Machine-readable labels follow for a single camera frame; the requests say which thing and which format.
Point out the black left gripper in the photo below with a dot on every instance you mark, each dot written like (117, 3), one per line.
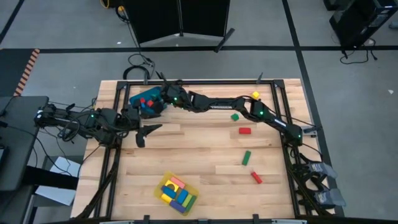
(132, 119)

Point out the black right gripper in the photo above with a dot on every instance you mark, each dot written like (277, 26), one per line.
(169, 93)

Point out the red wooden cube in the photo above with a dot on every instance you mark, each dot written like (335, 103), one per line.
(142, 100)
(150, 103)

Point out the pink wooden block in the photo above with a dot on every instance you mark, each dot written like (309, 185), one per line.
(178, 182)

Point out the wide red wooden block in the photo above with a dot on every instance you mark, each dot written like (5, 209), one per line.
(245, 130)

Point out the slim red wooden block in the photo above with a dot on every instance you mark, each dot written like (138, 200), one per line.
(256, 177)

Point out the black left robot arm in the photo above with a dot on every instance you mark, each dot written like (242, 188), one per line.
(99, 121)

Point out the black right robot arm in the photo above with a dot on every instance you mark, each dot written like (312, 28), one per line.
(217, 104)

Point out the blue wooden cube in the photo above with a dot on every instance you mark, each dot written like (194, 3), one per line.
(143, 105)

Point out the teal plastic bin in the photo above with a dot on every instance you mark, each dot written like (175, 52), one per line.
(144, 94)

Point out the yellow wooden arch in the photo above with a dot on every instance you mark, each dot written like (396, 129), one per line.
(173, 185)

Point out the yellow wooden cylinder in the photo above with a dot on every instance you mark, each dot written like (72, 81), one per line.
(165, 198)

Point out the yellow translucent plastic bin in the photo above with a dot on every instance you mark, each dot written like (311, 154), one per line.
(193, 192)

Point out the light green wooden block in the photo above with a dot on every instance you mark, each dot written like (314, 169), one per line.
(186, 200)

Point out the black folding partition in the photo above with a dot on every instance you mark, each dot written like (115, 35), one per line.
(161, 18)

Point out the yellow wooden cube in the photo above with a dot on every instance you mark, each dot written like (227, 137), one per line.
(255, 95)

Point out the white paper sheet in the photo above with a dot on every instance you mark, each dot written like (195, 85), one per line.
(56, 196)

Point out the black desk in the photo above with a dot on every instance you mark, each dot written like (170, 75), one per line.
(18, 140)

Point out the grey blue bag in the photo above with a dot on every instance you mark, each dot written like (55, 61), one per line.
(331, 197)
(323, 169)

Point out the black equipment rack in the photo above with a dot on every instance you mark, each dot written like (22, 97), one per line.
(357, 18)

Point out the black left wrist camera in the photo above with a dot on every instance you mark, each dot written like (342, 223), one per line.
(140, 140)

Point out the black aluminium table frame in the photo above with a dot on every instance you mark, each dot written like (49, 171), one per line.
(217, 82)

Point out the black frame clamp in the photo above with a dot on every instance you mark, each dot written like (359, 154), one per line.
(255, 218)
(146, 219)

